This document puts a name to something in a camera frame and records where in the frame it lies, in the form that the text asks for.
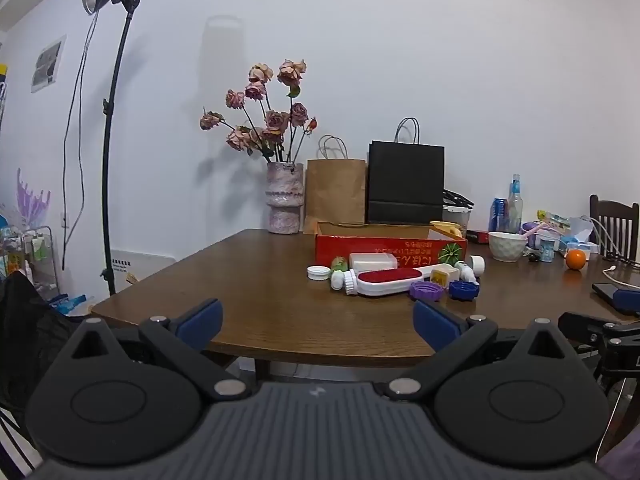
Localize dark wooden chair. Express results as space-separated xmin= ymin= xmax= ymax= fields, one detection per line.
xmin=589 ymin=194 xmax=640 ymax=266

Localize purple bowl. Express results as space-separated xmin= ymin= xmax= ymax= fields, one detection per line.
xmin=520 ymin=221 xmax=561 ymax=248

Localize white rectangular box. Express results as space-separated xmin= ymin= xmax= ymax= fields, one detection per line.
xmin=348 ymin=252 xmax=399 ymax=275

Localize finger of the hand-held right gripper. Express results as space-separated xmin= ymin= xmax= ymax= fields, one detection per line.
xmin=612 ymin=289 xmax=640 ymax=317
xmin=557 ymin=312 xmax=640 ymax=356

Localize purple lid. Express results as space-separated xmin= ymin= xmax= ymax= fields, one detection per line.
xmin=410 ymin=281 xmax=446 ymax=302

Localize dried pink roses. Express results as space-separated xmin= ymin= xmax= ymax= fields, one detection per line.
xmin=200 ymin=59 xmax=319 ymax=163

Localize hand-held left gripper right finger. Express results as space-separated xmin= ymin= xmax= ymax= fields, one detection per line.
xmin=387 ymin=300 xmax=576 ymax=402

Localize wall poster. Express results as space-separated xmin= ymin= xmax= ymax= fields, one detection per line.
xmin=31 ymin=35 xmax=67 ymax=93

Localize white bowl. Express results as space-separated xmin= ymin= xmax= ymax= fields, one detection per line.
xmin=488 ymin=231 xmax=528 ymax=263

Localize metal wire rack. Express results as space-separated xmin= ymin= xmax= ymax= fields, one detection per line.
xmin=0 ymin=225 xmax=61 ymax=306

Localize pink ceramic vase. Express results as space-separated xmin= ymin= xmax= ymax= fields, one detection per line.
xmin=266 ymin=161 xmax=305 ymax=234

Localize brown paper bag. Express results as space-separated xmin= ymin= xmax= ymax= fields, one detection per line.
xmin=304 ymin=135 xmax=367 ymax=235

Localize blue lid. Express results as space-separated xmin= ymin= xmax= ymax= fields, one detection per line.
xmin=448 ymin=280 xmax=481 ymax=302

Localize clear container with black lid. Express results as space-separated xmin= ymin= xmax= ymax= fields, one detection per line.
xmin=442 ymin=189 xmax=474 ymax=236

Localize white cable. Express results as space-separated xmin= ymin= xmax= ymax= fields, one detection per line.
xmin=602 ymin=265 xmax=640 ymax=291

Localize clear glass bottle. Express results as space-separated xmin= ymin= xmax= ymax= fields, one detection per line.
xmin=506 ymin=174 xmax=524 ymax=233

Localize black light cable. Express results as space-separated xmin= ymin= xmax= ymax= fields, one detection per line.
xmin=61 ymin=12 xmax=98 ymax=271

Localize red cardboard box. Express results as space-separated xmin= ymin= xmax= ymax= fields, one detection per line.
xmin=315 ymin=221 xmax=468 ymax=271

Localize blue plastic packet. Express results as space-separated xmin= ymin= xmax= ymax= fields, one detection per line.
xmin=47 ymin=295 xmax=88 ymax=316

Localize blue tissue pack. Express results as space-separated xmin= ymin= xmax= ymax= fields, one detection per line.
xmin=559 ymin=217 xmax=601 ymax=261

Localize white and red lint brush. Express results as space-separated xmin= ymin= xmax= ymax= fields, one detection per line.
xmin=354 ymin=263 xmax=461 ymax=298

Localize black phone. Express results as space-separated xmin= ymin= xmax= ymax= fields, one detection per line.
xmin=591 ymin=282 xmax=631 ymax=316

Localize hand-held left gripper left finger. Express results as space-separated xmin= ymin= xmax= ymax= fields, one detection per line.
xmin=70 ymin=298 xmax=248 ymax=402

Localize black mesh chair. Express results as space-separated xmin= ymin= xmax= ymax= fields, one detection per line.
xmin=0 ymin=270 xmax=96 ymax=461

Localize black paper bag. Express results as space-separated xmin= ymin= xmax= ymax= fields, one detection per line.
xmin=366 ymin=117 xmax=446 ymax=225

